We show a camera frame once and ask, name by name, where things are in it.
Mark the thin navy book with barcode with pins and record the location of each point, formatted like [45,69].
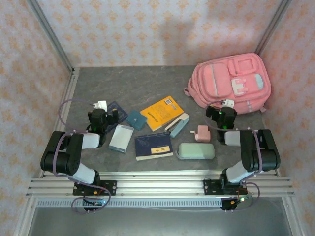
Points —
[120,113]

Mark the teal snap wallet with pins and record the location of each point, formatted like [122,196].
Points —
[136,120]

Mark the white notebook teal edges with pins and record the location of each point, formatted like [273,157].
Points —
[121,138]

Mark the white and blue stapler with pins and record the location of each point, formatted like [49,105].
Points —
[178,126]

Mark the mint green pencil case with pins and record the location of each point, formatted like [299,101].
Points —
[197,151]

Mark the pink backpack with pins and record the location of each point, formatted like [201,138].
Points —
[229,81]

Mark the navy book with yellow label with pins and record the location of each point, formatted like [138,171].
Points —
[152,145]

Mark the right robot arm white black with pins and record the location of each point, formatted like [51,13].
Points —
[258,152]

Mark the small circuit board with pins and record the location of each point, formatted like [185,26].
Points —
[242,199]
[98,202]

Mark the grey metal shelf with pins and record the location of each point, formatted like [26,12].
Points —
[157,222]

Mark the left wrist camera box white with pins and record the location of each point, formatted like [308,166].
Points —
[102,105]

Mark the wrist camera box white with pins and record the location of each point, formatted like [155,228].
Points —
[102,105]
[228,103]

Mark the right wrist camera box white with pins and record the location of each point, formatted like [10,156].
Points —
[228,103]

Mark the aluminium side rail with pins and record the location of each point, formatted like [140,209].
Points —
[69,93]

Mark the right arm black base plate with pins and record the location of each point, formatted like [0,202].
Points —
[210,188]

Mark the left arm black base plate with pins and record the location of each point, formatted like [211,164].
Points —
[110,188]

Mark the aluminium rail beam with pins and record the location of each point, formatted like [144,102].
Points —
[157,184]

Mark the aluminium frame post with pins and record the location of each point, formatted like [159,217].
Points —
[50,32]
[270,28]

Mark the aluminium frame leg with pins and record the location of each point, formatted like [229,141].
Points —
[23,221]
[294,221]

